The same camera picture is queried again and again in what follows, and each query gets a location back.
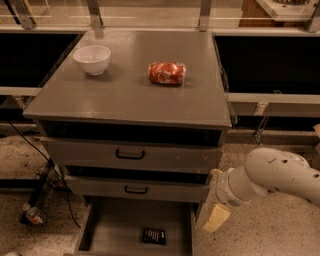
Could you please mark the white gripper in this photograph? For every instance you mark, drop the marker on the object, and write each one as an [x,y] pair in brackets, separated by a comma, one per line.
[224,190]

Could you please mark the black rxbar chocolate bar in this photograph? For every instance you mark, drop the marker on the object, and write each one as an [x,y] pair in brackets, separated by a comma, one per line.
[154,236]

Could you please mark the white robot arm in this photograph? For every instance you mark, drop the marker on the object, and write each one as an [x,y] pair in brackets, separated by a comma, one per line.
[264,171]

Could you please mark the grey top drawer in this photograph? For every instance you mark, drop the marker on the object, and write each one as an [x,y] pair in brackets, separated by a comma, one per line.
[132,156]

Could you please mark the grey drawer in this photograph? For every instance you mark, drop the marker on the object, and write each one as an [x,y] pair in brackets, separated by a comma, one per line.
[137,189]
[132,156]
[114,227]

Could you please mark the grey bottom drawer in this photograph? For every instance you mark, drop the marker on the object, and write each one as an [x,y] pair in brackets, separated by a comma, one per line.
[114,227]

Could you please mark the grey drawer cabinet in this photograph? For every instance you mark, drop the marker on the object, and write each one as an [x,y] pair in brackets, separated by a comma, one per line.
[123,105]

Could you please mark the grey middle drawer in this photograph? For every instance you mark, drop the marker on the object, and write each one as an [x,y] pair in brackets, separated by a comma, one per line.
[137,189]

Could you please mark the crushed red soda can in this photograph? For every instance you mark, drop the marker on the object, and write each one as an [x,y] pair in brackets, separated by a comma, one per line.
[168,73]

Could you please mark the right black bin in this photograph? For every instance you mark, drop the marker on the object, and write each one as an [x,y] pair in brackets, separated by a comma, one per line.
[255,64]

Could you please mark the black bin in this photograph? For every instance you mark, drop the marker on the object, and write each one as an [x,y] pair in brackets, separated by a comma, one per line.
[29,59]
[255,64]

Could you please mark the black floor stand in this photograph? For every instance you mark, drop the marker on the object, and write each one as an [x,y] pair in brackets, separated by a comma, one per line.
[36,194]

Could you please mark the white bowl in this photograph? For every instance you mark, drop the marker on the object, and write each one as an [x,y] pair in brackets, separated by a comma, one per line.
[93,59]

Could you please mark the wooden furniture top right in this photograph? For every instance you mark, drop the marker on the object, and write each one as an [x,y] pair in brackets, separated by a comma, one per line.
[277,13]

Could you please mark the plastic water bottle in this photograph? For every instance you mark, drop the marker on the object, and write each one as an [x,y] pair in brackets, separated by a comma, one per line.
[33,214]

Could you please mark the left black bin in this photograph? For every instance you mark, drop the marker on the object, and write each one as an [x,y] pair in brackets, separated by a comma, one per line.
[29,59]

